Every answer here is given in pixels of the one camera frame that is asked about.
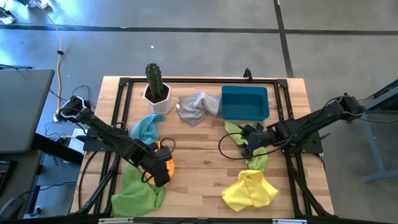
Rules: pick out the orange microfiber towel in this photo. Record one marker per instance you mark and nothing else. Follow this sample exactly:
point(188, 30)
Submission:
point(171, 169)

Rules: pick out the yellow and white power plug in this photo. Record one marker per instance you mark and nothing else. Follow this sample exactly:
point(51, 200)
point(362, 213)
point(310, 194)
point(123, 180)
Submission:
point(57, 117)

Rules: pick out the silver aluminium bracket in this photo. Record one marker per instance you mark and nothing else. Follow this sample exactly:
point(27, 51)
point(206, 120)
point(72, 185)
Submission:
point(115, 221)
point(289, 221)

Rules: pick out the green cactus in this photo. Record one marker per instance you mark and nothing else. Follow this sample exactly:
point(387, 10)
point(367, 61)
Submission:
point(154, 79)

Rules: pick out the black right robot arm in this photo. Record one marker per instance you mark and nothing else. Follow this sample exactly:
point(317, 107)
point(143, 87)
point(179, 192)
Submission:
point(311, 119)

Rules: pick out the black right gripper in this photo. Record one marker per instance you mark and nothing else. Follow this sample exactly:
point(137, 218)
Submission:
point(261, 140)

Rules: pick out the black aluminium table frame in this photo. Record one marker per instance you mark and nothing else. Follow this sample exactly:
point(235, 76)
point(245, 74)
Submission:
point(202, 81)

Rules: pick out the black desk support beam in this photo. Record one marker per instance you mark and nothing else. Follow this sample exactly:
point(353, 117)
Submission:
point(56, 149)

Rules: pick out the black keyboard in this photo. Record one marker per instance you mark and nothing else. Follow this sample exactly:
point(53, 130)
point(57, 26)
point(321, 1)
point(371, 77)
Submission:
point(3, 177)

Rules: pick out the grey metal stand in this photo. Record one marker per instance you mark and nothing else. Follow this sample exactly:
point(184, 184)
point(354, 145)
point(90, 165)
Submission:
point(373, 149)

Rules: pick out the black computer mouse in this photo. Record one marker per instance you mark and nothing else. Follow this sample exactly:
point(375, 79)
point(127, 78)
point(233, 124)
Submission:
point(11, 208)

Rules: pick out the yellow microfiber towel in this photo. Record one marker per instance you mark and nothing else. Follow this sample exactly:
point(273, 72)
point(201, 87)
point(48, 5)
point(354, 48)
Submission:
point(248, 189)

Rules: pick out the white box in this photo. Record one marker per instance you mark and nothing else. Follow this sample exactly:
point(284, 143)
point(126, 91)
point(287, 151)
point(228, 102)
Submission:
point(74, 143)

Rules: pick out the teal plastic bin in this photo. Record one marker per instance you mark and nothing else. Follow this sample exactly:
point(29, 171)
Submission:
point(245, 102)

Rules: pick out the grey microfiber towel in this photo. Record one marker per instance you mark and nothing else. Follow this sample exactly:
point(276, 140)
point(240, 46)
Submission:
point(196, 107)

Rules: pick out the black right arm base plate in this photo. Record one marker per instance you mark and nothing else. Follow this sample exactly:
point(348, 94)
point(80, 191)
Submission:
point(314, 141)

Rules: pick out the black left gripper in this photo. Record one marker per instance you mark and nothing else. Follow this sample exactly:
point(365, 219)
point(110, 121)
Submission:
point(148, 163)

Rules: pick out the lime green microfiber towel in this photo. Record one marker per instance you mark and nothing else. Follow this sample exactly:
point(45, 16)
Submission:
point(259, 161)

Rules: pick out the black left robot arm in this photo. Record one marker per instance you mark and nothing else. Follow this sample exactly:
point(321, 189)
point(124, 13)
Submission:
point(102, 127)

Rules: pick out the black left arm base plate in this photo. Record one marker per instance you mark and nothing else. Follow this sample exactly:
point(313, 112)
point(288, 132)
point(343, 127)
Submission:
point(93, 144)

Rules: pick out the light blue microfiber towel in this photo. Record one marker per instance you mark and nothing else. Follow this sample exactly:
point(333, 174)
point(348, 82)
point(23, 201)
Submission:
point(146, 129)

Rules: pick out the black bracket mount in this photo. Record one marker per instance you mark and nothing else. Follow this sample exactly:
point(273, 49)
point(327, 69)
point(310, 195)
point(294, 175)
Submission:
point(247, 74)

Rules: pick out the large green microfiber towel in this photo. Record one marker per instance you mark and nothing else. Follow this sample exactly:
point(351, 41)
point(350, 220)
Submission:
point(136, 196)

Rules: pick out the grey desk top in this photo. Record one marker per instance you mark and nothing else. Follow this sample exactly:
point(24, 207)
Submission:
point(21, 105)

